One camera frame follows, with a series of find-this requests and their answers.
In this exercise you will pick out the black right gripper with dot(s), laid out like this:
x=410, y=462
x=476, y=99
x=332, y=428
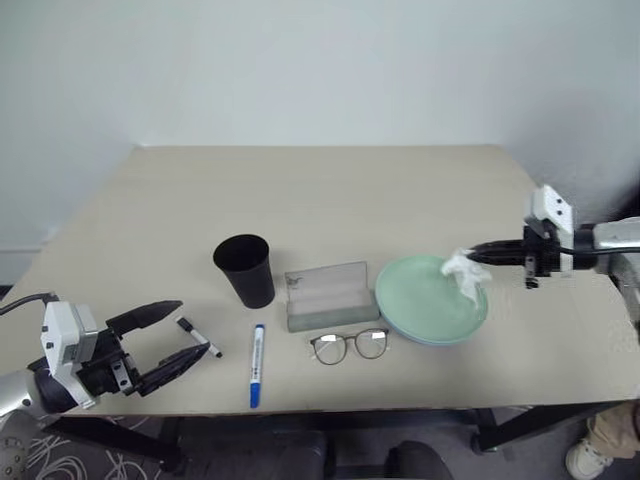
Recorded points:
x=542, y=250

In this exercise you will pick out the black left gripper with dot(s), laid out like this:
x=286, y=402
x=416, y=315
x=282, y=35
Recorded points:
x=102, y=372

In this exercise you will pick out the small black whiteboard marker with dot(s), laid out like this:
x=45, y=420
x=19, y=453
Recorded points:
x=192, y=333

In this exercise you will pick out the white tissue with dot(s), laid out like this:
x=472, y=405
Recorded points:
x=465, y=272

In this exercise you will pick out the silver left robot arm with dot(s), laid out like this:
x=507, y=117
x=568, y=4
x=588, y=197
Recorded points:
x=15, y=392

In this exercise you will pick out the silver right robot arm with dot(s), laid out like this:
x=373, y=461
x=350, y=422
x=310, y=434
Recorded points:
x=612, y=235

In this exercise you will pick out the black plastic cup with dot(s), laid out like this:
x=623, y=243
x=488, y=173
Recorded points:
x=250, y=280

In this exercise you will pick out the thin brown round glasses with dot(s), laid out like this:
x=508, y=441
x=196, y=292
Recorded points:
x=371, y=345

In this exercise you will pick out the grey glasses case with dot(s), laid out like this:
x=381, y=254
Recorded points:
x=327, y=300

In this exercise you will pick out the mint green plate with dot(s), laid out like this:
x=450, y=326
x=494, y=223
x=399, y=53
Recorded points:
x=420, y=300

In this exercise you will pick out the blue whiteboard marker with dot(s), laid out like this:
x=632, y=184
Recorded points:
x=258, y=365

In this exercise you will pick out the light blue plate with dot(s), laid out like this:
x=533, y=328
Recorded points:
x=430, y=344

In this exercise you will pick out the beige trouser leg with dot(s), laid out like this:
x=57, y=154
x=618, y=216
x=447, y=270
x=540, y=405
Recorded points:
x=617, y=430

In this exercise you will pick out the white sneaker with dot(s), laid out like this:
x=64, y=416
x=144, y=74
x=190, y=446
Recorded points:
x=587, y=457

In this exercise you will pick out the dark grey rounded shape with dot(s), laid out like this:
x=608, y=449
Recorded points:
x=420, y=462

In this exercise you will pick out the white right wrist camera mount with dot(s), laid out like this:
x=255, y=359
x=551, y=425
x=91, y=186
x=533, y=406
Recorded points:
x=557, y=205

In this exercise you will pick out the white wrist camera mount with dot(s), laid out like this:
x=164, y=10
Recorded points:
x=60, y=330
x=557, y=205

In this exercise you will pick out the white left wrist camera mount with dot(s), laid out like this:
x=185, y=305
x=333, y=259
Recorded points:
x=60, y=330

